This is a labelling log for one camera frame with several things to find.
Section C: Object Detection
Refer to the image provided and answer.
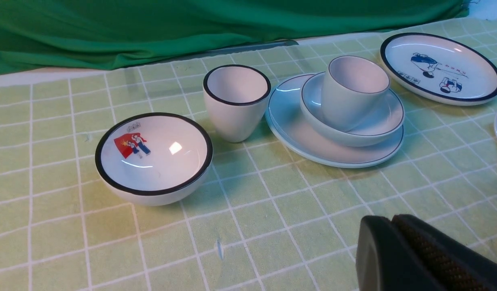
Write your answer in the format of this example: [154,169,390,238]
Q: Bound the green checkered tablecloth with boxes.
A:
[0,17,497,291]

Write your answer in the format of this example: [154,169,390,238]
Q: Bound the plain light blue plate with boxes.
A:
[265,74,405,168]

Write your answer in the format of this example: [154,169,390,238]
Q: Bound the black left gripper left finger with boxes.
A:
[356,215,446,291]

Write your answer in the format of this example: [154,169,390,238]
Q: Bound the plain light blue cup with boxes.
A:
[321,55,391,131]

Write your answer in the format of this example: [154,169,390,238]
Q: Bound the plain light blue bowl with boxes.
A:
[300,72,405,147]

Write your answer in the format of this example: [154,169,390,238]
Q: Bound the black-rimmed white cup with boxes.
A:
[203,64,272,143]

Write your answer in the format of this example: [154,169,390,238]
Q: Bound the black-rimmed illustrated bowl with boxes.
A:
[94,112,214,206]

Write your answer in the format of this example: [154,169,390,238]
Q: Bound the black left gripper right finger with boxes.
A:
[392,214,497,291]

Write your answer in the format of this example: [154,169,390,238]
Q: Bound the black-rimmed illustrated plate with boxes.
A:
[379,33,497,106]

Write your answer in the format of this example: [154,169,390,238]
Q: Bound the green backdrop cloth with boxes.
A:
[0,0,469,74]

